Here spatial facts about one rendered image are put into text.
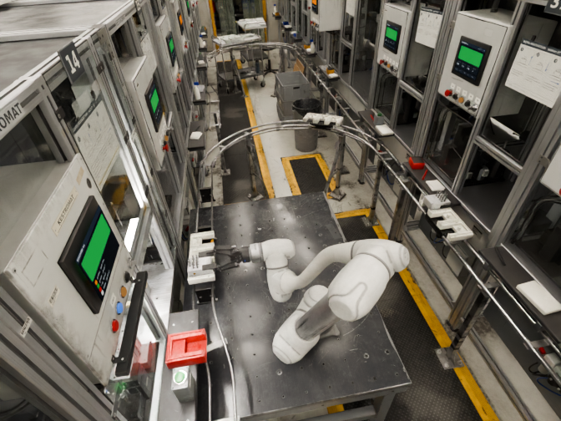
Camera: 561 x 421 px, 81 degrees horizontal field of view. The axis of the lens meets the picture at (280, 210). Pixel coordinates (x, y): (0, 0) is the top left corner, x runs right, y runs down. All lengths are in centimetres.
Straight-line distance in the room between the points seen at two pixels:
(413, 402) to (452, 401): 23
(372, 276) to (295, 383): 82
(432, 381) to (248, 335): 130
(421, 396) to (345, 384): 89
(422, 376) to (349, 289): 163
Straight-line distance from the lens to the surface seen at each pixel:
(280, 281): 151
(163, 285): 183
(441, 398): 255
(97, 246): 99
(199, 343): 157
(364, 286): 102
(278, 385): 170
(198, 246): 199
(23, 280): 78
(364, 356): 178
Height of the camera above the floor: 225
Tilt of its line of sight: 40 degrees down
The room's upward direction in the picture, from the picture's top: 3 degrees counter-clockwise
